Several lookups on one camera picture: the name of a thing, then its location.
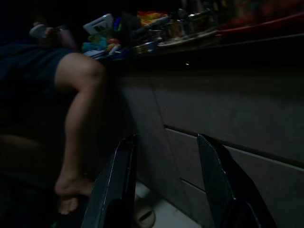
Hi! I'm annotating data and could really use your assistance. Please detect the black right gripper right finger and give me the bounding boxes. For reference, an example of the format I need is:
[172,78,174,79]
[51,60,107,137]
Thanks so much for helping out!
[197,133,278,228]

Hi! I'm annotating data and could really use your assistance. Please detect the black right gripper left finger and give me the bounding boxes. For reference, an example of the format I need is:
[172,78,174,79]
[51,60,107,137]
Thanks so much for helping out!
[80,133,138,228]

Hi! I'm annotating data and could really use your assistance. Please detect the person's hand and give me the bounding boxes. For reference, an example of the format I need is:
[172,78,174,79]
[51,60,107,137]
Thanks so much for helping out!
[39,26,63,47]

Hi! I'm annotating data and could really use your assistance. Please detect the white slipper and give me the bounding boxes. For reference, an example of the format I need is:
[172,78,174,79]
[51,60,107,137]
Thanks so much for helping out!
[134,204,157,226]

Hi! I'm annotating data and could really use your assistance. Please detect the person's bare leg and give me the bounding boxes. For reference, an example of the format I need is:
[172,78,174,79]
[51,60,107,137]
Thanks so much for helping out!
[0,134,81,216]
[54,51,108,198]

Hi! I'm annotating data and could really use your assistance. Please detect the dark blue shorts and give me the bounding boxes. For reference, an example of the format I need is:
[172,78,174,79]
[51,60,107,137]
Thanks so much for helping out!
[0,40,72,133]

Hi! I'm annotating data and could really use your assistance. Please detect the teal plastic item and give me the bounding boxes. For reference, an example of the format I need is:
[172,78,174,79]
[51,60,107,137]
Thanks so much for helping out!
[82,35,107,57]

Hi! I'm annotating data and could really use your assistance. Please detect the white card box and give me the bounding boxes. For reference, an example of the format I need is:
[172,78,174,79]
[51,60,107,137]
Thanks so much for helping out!
[82,13,114,34]

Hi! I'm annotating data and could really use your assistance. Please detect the pink round plate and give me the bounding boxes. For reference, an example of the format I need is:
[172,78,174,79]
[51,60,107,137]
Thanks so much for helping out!
[213,11,304,37]

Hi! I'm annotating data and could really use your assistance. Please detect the shiny steel vessel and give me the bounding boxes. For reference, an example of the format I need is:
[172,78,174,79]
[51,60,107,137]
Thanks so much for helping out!
[166,9,188,36]
[187,9,214,34]

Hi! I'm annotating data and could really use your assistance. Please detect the red yellow noodle packet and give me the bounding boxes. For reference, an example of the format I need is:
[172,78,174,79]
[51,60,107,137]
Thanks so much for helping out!
[137,10,170,27]

